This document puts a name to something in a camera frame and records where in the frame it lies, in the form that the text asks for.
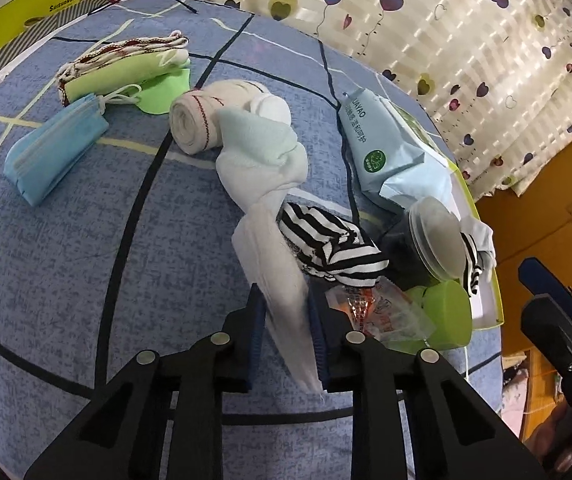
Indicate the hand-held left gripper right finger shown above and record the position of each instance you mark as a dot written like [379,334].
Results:
[319,345]

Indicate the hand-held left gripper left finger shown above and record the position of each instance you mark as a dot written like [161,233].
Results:
[257,345]

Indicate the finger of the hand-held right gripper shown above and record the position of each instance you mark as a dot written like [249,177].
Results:
[545,280]
[560,330]

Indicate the white cloth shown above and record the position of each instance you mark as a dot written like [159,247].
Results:
[278,290]

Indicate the lime green cardboard box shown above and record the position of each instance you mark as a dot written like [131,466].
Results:
[488,310]

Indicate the clear orange snack packet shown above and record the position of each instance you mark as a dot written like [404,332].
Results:
[385,315]

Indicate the black white striped sock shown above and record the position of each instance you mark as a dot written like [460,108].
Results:
[326,245]

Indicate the green plastic lid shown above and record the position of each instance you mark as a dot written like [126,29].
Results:
[445,317]

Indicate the clear round plastic container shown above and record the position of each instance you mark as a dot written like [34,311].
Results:
[435,240]

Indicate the mint and white sock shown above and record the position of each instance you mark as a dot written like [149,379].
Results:
[261,145]

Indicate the wet wipes pack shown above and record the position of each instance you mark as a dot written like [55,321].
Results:
[385,145]

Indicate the beige bandage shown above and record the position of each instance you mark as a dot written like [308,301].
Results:
[193,117]

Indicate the green printed cloth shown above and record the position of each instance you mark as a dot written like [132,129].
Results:
[163,95]

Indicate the green towel with red trim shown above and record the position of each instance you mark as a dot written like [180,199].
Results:
[116,72]

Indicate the wooden wardrobe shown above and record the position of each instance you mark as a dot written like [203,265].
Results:
[540,230]

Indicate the blue plaid bed sheet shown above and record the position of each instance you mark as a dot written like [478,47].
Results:
[66,260]

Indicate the heart print curtain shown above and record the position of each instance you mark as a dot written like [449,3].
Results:
[440,45]

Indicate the blue face mask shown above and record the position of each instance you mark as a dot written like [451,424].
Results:
[51,155]

